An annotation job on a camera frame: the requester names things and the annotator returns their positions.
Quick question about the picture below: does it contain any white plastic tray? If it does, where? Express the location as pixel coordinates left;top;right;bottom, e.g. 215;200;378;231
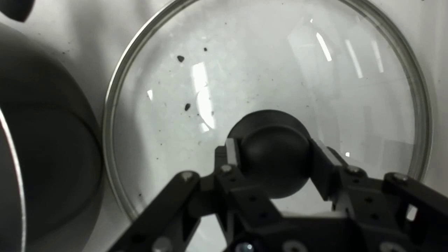
0;0;448;252

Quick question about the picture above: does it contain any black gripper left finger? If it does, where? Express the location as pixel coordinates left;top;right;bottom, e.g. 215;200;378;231
108;137;282;252

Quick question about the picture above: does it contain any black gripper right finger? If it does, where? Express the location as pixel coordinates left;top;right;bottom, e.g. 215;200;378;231
310;137;448;252

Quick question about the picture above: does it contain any glass pot lid black knob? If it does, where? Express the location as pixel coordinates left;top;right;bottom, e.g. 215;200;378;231
101;0;434;228

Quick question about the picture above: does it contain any black cooking pot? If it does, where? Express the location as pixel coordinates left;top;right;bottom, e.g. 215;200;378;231
0;0;105;252

